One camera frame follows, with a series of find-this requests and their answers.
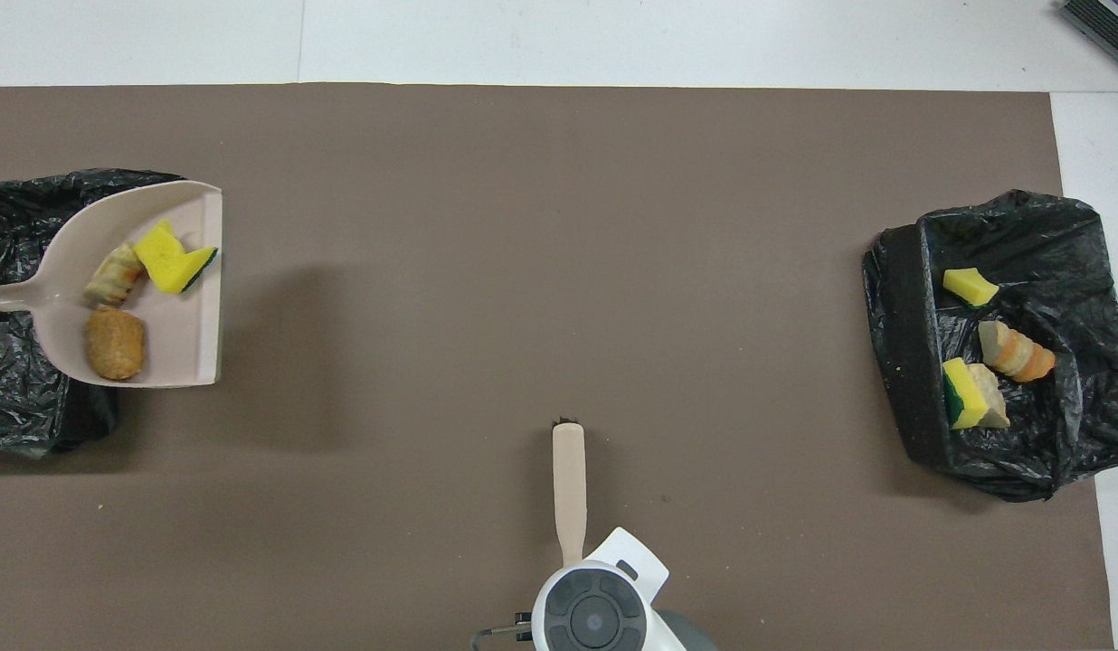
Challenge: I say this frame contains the dark ribbed panel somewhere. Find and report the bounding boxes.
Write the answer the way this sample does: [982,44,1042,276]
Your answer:
[1059,0,1118,78]

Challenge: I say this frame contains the pale bread chunk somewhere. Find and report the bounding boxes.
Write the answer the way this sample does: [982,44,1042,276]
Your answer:
[968,363,1012,429]
[83,242,147,307]

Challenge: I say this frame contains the black bag-lined trash bin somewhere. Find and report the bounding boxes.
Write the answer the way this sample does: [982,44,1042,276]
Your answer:
[862,189,1118,503]

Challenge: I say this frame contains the small yellow sponge piece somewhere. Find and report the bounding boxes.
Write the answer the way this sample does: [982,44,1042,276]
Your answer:
[942,357,987,430]
[942,268,1000,310]

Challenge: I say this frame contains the brown table mat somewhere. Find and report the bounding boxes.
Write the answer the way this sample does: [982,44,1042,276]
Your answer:
[0,83,1114,651]

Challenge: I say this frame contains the striped orange bread piece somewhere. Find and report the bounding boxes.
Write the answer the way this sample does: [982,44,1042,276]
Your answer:
[978,320,1057,383]

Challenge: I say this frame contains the beige hand brush black bristles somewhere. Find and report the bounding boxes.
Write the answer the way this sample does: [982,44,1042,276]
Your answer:
[551,418,589,569]

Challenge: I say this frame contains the beige plastic dustpan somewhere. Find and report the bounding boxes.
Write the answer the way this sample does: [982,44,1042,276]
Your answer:
[0,180,224,390]

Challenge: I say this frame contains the pink bin with black bag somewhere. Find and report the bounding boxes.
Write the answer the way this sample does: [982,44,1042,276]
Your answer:
[0,168,185,458]

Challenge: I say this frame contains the large notched yellow sponge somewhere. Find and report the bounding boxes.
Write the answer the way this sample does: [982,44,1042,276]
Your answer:
[132,220,220,295]

